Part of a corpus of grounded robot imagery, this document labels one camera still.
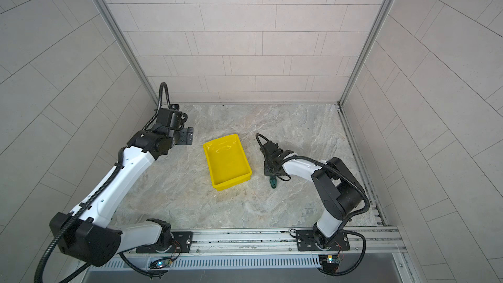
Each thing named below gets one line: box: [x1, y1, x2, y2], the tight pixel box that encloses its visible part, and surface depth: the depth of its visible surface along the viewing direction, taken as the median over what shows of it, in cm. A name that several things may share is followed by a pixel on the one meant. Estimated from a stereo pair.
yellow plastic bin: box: [203, 133, 253, 192], surface depth 92 cm
